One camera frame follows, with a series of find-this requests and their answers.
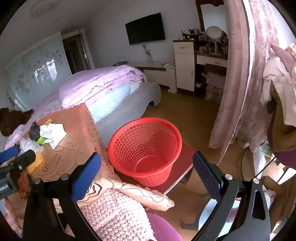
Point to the brown plush toy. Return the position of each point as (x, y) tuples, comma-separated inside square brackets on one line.
[(11, 120)]

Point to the grey bed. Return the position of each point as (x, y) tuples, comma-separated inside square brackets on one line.
[(143, 92)]

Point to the round ceiling light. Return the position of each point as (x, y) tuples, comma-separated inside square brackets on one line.
[(44, 9)]

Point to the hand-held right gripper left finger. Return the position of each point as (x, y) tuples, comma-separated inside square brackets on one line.
[(87, 171)]

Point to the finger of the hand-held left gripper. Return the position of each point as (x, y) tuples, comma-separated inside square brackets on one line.
[(9, 154), (26, 157)]

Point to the pink quilt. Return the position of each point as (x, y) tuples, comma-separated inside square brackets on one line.
[(97, 81)]

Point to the red stool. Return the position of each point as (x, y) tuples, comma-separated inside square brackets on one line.
[(178, 171)]

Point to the pink lace curtain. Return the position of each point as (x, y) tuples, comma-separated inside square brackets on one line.
[(242, 81)]

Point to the black plastic bag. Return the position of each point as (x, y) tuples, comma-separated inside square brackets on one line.
[(34, 133)]

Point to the orange brown wrapper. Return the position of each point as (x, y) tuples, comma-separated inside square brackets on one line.
[(23, 185)]

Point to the row of cosmetic bottles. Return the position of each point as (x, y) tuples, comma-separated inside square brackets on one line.
[(192, 32)]

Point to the pink floral bedsheet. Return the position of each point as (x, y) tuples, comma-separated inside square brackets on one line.
[(46, 104)]

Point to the pile of pale clothes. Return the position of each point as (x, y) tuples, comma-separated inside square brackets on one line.
[(277, 76)]

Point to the crumpled white tissue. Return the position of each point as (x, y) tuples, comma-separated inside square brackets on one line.
[(54, 133)]

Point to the green snack packet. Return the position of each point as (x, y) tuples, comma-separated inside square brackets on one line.
[(41, 140)]

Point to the flower in vase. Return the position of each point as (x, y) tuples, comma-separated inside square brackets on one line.
[(148, 53)]

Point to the round standing mirror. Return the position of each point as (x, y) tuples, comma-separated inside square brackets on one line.
[(214, 32)]

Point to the clear plastic bag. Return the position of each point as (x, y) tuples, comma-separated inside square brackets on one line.
[(29, 144)]

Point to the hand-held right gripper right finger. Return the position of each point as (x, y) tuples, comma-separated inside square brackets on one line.
[(205, 176)]

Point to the low white cabinet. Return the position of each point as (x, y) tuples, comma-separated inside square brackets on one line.
[(159, 75)]

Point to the red mesh basket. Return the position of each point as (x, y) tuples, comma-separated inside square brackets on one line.
[(138, 166)]

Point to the dark wooden dressing table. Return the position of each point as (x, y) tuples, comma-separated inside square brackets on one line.
[(210, 60)]

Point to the tall white cabinet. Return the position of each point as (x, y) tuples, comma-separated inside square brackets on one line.
[(183, 69)]

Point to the wood framed wall mirror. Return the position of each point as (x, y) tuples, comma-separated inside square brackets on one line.
[(212, 16)]

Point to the purple chair seat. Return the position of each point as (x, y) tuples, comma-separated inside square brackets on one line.
[(161, 227)]

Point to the black wall television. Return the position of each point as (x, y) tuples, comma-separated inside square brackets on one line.
[(145, 29)]

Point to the white flowered glass wardrobe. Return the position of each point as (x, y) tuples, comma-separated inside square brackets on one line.
[(34, 69)]

